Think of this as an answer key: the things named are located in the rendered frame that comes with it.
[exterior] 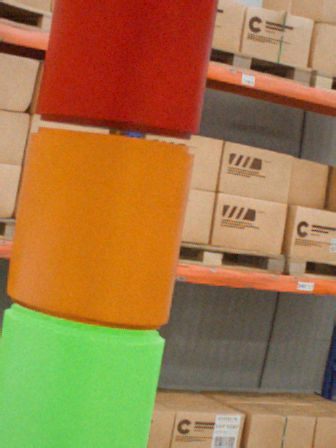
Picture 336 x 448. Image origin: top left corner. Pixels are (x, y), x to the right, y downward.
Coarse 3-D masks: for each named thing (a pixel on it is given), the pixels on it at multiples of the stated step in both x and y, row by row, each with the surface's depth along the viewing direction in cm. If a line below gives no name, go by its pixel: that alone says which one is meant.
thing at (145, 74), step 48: (96, 0) 35; (144, 0) 35; (192, 0) 36; (48, 48) 37; (96, 48) 35; (144, 48) 35; (192, 48) 36; (48, 96) 36; (96, 96) 35; (144, 96) 35; (192, 96) 37
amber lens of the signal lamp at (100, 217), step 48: (48, 144) 36; (96, 144) 35; (144, 144) 36; (48, 192) 36; (96, 192) 36; (144, 192) 36; (48, 240) 36; (96, 240) 36; (144, 240) 36; (48, 288) 36; (96, 288) 36; (144, 288) 36
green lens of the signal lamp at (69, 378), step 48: (48, 336) 36; (96, 336) 36; (144, 336) 37; (0, 384) 37; (48, 384) 36; (96, 384) 36; (144, 384) 37; (0, 432) 37; (48, 432) 36; (96, 432) 36; (144, 432) 38
